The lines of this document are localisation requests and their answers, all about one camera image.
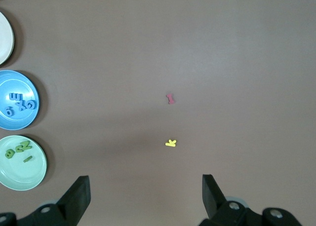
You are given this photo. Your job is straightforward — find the blue plate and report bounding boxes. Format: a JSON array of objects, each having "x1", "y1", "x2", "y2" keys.
[{"x1": 0, "y1": 70, "x2": 40, "y2": 131}]

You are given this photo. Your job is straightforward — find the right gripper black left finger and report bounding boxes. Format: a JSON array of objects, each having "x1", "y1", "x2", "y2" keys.
[{"x1": 0, "y1": 175, "x2": 90, "y2": 226}]

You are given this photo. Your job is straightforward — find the green plate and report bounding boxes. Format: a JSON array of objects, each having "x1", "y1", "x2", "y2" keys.
[{"x1": 0, "y1": 135, "x2": 48, "y2": 191}]

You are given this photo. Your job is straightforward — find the green letter N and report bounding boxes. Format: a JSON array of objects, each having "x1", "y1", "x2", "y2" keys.
[{"x1": 20, "y1": 140, "x2": 33, "y2": 151}]

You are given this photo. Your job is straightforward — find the beige plate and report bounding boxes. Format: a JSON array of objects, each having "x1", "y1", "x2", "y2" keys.
[{"x1": 0, "y1": 11, "x2": 14, "y2": 65}]

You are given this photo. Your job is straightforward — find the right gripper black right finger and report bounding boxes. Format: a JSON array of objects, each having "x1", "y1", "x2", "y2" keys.
[{"x1": 197, "y1": 174, "x2": 302, "y2": 226}]

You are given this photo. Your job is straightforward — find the brown table cover sheet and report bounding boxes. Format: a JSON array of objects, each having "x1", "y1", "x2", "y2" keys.
[{"x1": 0, "y1": 0, "x2": 316, "y2": 226}]

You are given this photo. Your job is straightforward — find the blue letter m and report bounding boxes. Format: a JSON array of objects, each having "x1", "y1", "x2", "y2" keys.
[{"x1": 8, "y1": 93, "x2": 24, "y2": 102}]

